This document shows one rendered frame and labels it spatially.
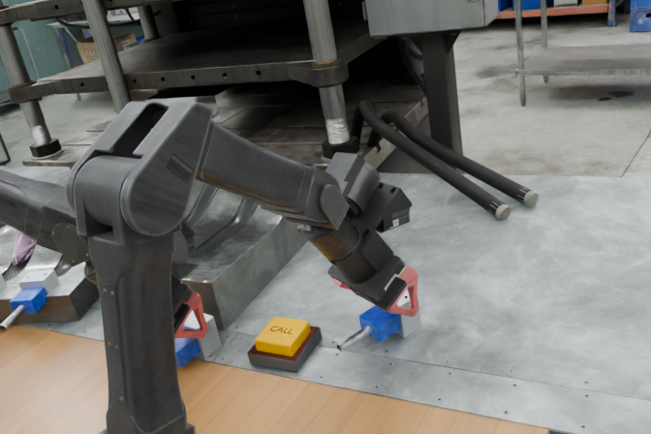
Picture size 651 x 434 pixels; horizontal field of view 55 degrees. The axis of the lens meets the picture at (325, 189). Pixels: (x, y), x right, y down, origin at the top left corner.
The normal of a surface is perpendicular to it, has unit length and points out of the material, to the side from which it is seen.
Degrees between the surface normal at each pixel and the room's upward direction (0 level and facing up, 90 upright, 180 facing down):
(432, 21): 90
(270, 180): 90
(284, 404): 0
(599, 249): 0
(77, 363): 0
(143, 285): 97
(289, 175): 81
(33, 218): 87
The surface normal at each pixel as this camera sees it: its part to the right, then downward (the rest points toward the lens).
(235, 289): 0.89, 0.03
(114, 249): -0.60, 0.17
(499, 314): -0.17, -0.91
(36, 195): 0.33, -0.85
